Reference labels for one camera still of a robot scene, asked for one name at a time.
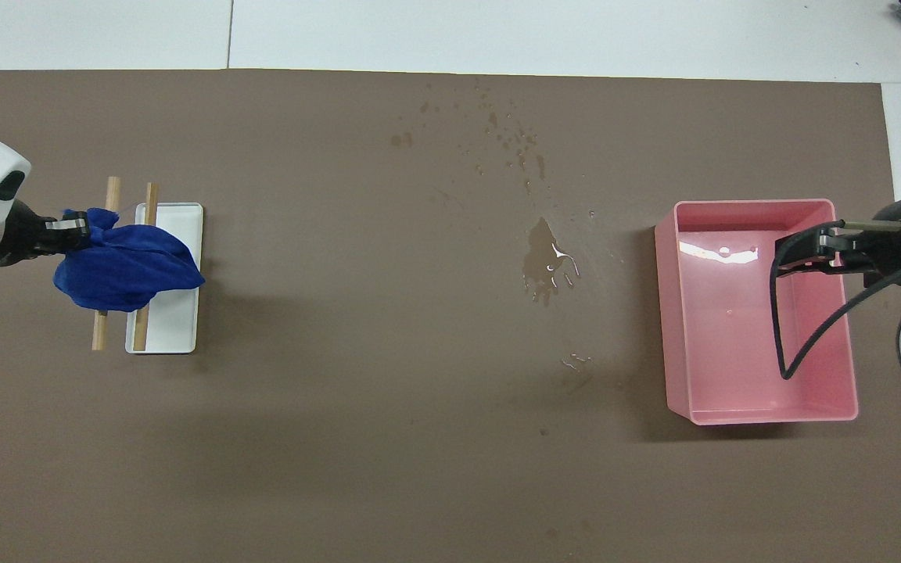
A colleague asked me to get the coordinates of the black cable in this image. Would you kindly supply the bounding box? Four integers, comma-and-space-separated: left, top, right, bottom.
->
769, 221, 901, 382

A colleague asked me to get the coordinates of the pink plastic bin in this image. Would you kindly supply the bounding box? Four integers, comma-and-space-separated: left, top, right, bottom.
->
653, 198, 860, 427

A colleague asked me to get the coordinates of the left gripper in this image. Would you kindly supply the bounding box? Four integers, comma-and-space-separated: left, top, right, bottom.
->
0, 199, 68, 268

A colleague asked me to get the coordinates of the water puddle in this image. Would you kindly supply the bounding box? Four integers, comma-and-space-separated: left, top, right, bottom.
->
522, 217, 582, 308

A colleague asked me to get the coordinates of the white rectangular tray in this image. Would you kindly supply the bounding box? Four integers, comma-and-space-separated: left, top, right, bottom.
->
124, 203, 205, 355

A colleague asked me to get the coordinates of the blue towel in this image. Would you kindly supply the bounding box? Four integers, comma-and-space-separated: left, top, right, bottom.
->
52, 206, 207, 314

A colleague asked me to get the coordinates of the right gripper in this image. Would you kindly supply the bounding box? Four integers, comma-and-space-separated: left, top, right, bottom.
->
774, 195, 901, 288

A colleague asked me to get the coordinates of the wooden stick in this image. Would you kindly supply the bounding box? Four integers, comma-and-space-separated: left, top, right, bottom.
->
132, 182, 161, 353
92, 176, 122, 352

